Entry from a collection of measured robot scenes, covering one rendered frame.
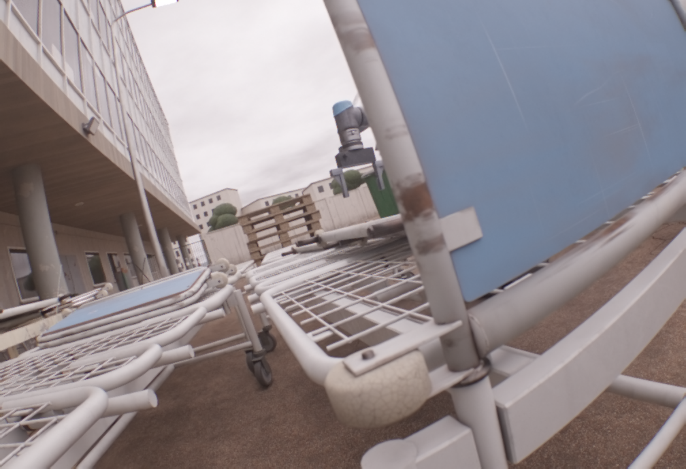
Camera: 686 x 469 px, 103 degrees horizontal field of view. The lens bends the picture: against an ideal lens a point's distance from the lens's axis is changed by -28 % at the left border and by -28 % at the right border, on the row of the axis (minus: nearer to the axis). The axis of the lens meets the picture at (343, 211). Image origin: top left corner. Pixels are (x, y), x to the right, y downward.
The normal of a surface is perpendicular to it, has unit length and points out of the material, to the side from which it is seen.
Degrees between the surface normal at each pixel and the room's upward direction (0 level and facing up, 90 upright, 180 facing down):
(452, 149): 90
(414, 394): 90
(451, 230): 90
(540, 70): 90
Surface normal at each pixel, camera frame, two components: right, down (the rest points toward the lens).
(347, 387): -0.59, -0.56
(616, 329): 0.28, -0.11
